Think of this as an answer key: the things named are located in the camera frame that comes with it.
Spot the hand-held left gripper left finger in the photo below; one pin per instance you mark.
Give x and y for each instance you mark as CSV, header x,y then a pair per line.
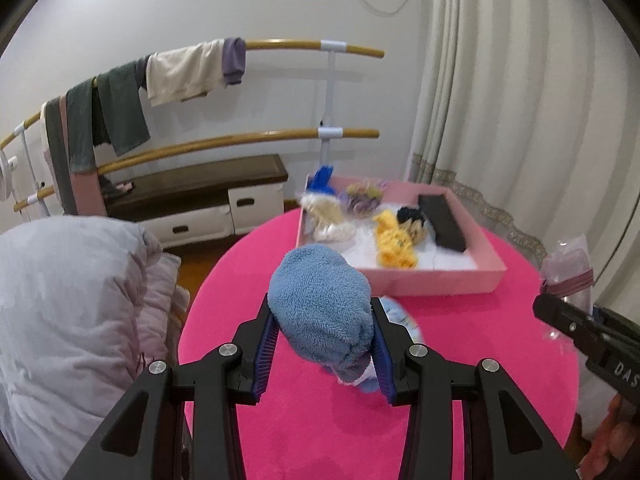
x,y
265,355

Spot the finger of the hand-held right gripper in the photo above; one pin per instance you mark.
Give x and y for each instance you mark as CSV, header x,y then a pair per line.
x,y
617,325
562,315

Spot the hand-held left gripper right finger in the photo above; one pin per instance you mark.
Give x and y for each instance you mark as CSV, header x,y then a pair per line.
x,y
382,360

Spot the pink transparent bag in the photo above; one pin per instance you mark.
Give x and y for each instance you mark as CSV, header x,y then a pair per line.
x,y
567,270

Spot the light blue fluffy cloth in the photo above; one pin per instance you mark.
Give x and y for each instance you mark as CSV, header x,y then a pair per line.
x,y
320,305

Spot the pink shallow cardboard box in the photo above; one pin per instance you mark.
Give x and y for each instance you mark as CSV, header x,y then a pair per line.
x,y
435,275

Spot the yellow crochet piece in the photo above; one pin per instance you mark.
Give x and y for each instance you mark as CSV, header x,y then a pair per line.
x,y
395,242

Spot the black scrunchie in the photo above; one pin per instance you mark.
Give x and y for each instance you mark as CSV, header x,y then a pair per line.
x,y
410,216

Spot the black rectangular case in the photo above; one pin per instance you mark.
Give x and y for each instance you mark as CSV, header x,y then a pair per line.
x,y
445,222

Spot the bag of cotton swabs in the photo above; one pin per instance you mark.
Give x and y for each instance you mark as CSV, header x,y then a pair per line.
x,y
327,217

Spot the purple organza scrunchie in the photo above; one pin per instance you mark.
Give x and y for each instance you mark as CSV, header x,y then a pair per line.
x,y
366,203

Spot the mauve organza scrunchie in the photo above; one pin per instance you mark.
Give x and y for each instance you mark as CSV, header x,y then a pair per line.
x,y
374,183

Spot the royal blue mesh scrunchie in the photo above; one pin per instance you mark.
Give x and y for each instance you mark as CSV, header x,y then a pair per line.
x,y
320,178

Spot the round pink table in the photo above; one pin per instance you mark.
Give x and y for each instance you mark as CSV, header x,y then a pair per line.
x,y
300,410

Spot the pale pink bed sheet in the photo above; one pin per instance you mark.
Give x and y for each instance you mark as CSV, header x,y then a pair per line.
x,y
160,285

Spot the dark top bench cabinet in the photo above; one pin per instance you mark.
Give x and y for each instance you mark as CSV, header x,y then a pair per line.
x,y
200,195

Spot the grey duvet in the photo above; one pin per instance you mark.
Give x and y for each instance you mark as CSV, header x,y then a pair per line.
x,y
65,310

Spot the cream curtain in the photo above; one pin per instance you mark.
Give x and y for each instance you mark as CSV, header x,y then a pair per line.
x,y
525,110

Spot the small pink item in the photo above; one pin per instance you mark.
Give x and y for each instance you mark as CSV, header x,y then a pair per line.
x,y
123,187

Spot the wooden ballet barre rack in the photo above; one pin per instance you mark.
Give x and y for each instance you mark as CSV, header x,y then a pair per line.
x,y
280,135

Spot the pink cloth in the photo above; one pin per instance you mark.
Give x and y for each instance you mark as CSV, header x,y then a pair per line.
x,y
85,192

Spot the dark grey towel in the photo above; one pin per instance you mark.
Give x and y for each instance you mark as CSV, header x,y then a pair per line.
x,y
80,130
122,110

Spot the grey cloth strip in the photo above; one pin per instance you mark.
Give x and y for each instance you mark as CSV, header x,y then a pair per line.
x,y
57,160

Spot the cream cloth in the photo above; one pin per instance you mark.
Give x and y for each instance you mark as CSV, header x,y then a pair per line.
x,y
185,75

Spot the purple cloth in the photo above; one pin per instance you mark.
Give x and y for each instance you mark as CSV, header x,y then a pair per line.
x,y
234,60

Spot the white cloth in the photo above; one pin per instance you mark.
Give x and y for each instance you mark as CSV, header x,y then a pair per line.
x,y
46,125

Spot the white electric fan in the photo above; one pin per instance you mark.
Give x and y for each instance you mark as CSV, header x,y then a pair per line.
x,y
5,170

